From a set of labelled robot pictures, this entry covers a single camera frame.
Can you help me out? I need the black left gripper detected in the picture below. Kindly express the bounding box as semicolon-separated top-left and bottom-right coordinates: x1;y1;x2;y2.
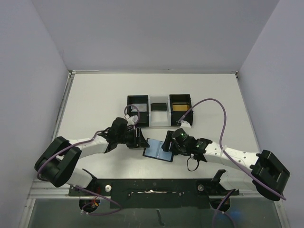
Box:
117;127;149;149

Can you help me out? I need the black leather card holder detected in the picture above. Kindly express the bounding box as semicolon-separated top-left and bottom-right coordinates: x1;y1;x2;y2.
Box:
142;138;173;162

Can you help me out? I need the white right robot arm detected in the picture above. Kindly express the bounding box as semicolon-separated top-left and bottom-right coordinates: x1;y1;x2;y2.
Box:
161;128;290;201

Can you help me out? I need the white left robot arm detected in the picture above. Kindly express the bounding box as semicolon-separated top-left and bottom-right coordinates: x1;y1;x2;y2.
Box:
34;117;150;195

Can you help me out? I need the silver credit card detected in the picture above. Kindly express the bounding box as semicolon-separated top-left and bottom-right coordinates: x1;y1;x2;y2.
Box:
131;104;147;112

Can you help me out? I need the black credit card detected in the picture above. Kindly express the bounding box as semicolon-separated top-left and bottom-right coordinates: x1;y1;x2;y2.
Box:
151;103;168;112

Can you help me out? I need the gold credit card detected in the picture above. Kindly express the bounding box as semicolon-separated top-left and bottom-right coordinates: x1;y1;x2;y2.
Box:
172;103;190;112

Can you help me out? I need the black left bin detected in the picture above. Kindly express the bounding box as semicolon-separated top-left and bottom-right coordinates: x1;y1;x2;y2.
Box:
127;95;150;127

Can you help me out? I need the white middle bin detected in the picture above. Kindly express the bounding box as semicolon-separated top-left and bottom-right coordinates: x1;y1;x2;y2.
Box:
148;95;171;127

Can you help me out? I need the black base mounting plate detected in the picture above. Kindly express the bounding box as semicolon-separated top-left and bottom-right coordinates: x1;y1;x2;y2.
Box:
68;178;228;209

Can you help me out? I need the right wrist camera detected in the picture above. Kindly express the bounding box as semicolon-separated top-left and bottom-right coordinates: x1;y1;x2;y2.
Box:
172;128;192;145

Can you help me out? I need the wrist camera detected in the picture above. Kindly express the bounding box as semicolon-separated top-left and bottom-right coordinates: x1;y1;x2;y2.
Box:
172;128;192;145
124;114;139;125

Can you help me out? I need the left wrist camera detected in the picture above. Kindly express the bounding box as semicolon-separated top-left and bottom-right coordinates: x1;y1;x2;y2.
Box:
124;114;139;125

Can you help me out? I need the aluminium frame rail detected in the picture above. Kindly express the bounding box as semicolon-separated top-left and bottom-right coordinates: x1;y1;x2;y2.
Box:
19;70;75;228

